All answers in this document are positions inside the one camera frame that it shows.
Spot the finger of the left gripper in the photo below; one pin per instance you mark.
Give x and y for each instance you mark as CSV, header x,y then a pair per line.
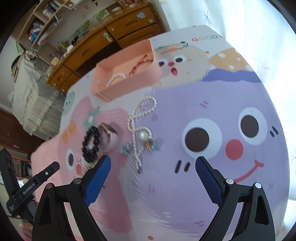
x,y
46,172

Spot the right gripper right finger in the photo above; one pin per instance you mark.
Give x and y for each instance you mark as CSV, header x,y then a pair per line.
x,y
255,221

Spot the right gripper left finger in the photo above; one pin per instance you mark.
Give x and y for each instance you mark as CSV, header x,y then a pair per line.
x,y
51,221

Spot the pink smart watch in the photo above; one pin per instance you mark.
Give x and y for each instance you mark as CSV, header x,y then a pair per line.
x,y
108,137

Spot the blue flower clip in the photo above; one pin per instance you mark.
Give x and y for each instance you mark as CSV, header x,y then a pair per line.
x,y
125,149

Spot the round pearl brooch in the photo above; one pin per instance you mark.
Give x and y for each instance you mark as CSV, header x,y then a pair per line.
x,y
144,135

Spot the white lace bed cover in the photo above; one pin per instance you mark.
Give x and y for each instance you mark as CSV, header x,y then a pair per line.
x,y
36,105

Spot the cartoon printed table mat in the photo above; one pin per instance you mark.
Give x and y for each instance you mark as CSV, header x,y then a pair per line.
x,y
207,102

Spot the pink plastic tray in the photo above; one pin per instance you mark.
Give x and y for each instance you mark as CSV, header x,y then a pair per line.
x,y
130,69

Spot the wooden desk with drawers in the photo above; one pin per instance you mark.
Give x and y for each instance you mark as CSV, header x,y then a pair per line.
x,y
109,36

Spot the wall shelf with items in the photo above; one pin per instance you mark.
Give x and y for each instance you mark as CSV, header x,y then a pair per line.
x,y
36,25

